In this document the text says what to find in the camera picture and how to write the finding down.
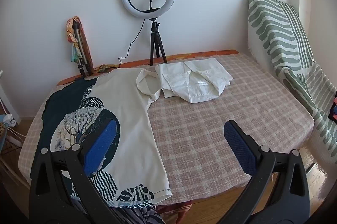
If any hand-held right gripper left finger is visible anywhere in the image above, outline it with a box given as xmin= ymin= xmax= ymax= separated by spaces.
xmin=28 ymin=119 xmax=122 ymax=224

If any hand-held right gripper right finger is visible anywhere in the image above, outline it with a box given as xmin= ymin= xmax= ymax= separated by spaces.
xmin=223 ymin=120 xmax=311 ymax=224

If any cream and green printed t-shirt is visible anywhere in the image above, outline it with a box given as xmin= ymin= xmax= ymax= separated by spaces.
xmin=30 ymin=68 xmax=173 ymax=207

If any pink plaid blanket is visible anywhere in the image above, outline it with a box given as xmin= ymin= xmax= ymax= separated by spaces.
xmin=20 ymin=52 xmax=315 ymax=206

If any white folded shirt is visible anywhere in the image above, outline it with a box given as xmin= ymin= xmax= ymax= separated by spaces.
xmin=155 ymin=57 xmax=234 ymax=104

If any pink striped cloth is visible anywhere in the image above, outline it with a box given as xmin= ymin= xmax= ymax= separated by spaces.
xmin=158 ymin=200 xmax=195 ymax=224

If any white clip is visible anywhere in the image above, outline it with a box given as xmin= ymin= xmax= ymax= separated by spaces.
xmin=5 ymin=114 xmax=17 ymax=127

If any leopard print cloth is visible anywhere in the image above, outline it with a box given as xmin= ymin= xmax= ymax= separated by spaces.
xmin=0 ymin=121 xmax=8 ymax=153

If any grey tripod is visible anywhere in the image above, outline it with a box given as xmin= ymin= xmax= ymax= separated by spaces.
xmin=72 ymin=20 xmax=88 ymax=77

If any green striped white cloth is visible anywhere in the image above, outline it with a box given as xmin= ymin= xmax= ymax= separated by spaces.
xmin=247 ymin=0 xmax=337 ymax=180

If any colourful scarf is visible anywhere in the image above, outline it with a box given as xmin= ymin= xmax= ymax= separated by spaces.
xmin=64 ymin=16 xmax=82 ymax=64

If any black tripod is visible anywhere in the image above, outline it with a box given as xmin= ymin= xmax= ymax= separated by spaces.
xmin=150 ymin=18 xmax=168 ymax=67

